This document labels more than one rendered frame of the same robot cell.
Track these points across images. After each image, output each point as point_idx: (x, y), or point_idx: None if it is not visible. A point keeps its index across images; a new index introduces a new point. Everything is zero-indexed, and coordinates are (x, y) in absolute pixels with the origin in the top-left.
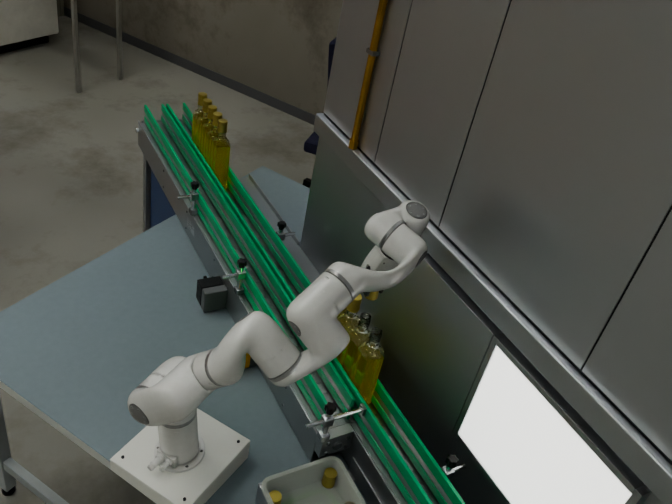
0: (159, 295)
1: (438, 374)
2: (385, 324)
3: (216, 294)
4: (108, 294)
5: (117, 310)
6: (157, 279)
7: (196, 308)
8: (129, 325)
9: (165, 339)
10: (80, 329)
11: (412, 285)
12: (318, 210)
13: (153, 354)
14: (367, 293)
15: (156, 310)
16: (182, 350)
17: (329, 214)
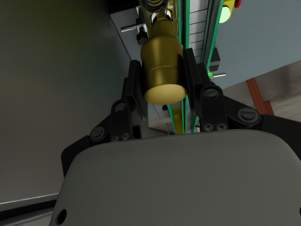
0: (233, 60)
1: None
2: (88, 6)
3: (211, 60)
4: (260, 60)
5: (265, 50)
6: (226, 69)
7: (218, 50)
8: (268, 38)
9: (257, 25)
10: (300, 36)
11: (31, 83)
12: (144, 122)
13: (277, 10)
14: (195, 59)
15: (243, 49)
16: (254, 14)
17: (141, 124)
